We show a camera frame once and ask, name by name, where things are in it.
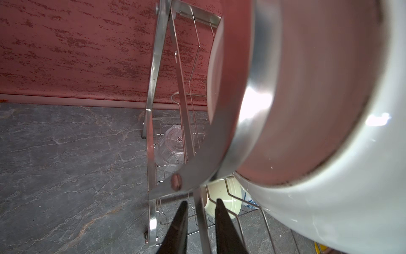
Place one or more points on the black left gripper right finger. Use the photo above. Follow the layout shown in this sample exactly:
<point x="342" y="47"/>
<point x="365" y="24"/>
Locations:
<point x="227" y="239"/>

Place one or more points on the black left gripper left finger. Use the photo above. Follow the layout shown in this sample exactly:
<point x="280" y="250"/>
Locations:
<point x="175" y="242"/>

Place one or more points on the steel two-tier dish rack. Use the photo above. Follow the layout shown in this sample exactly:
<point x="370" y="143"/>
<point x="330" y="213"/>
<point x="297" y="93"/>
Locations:
<point x="166" y="12"/>

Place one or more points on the blue white porcelain bowl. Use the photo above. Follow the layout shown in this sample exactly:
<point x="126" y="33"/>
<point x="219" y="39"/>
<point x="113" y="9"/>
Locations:
<point x="248" y="201"/>

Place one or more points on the pale green bowl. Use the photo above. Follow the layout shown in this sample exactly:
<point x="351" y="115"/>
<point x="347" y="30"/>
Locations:
<point x="228" y="190"/>

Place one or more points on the yellow pen cup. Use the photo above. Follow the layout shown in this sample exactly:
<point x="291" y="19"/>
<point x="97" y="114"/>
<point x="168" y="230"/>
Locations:
<point x="320" y="249"/>

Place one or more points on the clear glass cup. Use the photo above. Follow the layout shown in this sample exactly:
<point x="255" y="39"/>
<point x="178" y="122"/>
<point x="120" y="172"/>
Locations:
<point x="169" y="149"/>

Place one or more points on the white patterned plate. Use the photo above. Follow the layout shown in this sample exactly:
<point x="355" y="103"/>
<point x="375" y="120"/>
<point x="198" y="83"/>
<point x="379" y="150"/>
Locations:
<point x="312" y="117"/>

